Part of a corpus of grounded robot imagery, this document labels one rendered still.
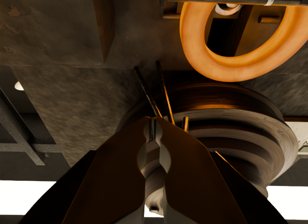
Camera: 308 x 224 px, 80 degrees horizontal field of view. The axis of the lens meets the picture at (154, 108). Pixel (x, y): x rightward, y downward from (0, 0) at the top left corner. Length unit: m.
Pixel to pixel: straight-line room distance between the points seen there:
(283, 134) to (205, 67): 0.23
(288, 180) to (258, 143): 8.94
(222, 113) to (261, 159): 0.14
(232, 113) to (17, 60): 0.43
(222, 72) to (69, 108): 0.44
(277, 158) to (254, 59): 0.25
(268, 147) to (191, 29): 0.30
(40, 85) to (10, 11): 0.21
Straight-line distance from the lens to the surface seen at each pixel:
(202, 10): 0.28
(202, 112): 0.35
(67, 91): 0.56
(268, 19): 0.38
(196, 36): 0.29
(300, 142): 0.81
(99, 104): 0.56
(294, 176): 9.63
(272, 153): 0.48
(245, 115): 0.38
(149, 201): 0.48
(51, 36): 0.28
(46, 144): 5.90
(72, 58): 0.28
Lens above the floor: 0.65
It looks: 45 degrees up
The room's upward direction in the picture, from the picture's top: 177 degrees counter-clockwise
